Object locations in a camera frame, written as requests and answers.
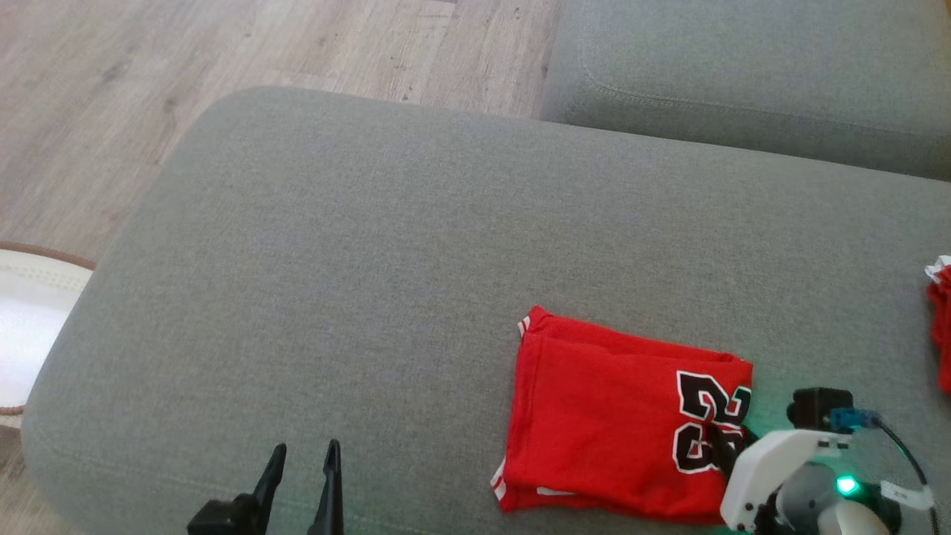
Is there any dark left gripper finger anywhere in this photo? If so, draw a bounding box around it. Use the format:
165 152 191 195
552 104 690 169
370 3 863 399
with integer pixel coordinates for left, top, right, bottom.
307 438 345 535
251 443 288 517

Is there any long grey sofa seat cushion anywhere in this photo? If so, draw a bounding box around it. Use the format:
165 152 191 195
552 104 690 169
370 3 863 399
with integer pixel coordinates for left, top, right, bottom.
538 0 951 184

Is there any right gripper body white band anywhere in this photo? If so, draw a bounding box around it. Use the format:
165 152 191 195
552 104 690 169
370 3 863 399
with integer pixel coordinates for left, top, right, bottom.
718 427 853 533

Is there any plain red white-trimmed garment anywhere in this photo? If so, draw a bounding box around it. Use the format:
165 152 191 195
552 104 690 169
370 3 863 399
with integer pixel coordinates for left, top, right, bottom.
924 256 951 395

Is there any black cable with blue plug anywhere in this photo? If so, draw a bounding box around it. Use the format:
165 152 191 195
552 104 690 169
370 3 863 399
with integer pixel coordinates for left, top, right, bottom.
828 406 935 513

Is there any white basket with brown rim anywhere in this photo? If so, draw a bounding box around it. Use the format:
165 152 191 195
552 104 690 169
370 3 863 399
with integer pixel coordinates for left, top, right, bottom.
0 241 97 430

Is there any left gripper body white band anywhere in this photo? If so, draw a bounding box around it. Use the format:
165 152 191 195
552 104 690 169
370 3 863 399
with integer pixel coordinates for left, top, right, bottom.
186 495 262 535

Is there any red jersey with black number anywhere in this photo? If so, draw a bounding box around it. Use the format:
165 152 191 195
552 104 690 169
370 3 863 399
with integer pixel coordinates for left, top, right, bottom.
490 305 754 525

